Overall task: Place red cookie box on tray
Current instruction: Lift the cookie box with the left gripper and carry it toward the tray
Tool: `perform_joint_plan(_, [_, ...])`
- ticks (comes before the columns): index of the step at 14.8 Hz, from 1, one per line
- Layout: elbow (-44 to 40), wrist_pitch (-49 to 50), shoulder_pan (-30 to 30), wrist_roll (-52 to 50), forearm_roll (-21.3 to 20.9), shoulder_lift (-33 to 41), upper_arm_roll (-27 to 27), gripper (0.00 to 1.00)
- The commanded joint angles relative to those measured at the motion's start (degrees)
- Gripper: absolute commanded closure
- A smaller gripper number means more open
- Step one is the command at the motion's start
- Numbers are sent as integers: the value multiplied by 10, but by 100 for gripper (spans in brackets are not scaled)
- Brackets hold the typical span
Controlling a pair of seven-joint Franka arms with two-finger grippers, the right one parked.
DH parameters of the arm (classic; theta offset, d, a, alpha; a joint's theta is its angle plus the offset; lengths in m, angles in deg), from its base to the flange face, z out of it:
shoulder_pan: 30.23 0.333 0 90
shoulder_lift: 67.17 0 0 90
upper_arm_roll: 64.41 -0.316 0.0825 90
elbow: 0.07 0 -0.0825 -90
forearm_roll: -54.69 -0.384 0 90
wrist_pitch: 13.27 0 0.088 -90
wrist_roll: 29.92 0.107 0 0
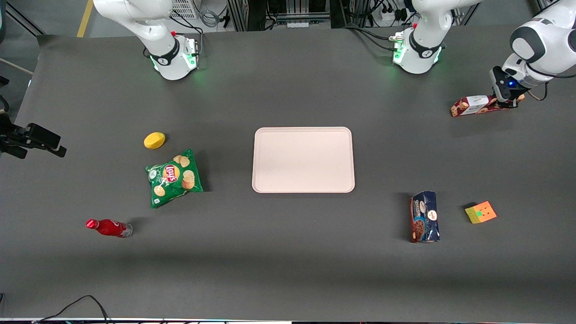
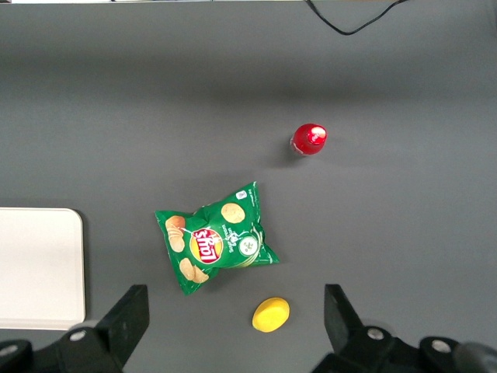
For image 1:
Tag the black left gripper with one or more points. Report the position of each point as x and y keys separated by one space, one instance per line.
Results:
x=500 y=86

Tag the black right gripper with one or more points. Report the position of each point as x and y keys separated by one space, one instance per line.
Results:
x=28 y=137

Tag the red cookie box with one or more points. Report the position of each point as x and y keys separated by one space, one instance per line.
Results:
x=472 y=106

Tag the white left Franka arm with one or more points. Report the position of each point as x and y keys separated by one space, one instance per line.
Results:
x=418 y=49

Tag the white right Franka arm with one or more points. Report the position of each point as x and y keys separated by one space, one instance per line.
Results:
x=148 y=22

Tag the blue chocolate cookie pack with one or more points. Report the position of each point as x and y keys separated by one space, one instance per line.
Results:
x=424 y=218

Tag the white perforated box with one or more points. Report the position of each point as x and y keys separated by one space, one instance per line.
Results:
x=184 y=8

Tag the pale pink plastic tray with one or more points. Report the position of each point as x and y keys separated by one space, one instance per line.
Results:
x=303 y=159

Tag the red cola bottle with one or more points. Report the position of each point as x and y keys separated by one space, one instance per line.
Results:
x=108 y=227

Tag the yellow lemon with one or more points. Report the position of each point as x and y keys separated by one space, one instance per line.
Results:
x=154 y=140

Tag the colourful Rubik's cube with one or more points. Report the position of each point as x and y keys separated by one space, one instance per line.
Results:
x=480 y=212

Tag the green Lay's chips bag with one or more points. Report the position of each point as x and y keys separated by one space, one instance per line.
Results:
x=173 y=180

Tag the white power strip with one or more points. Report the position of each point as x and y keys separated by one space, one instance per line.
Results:
x=388 y=15

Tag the dark grey table mat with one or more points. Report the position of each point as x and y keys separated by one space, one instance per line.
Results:
x=288 y=261

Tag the aluminium frame rack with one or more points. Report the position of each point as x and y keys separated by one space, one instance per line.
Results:
x=288 y=11

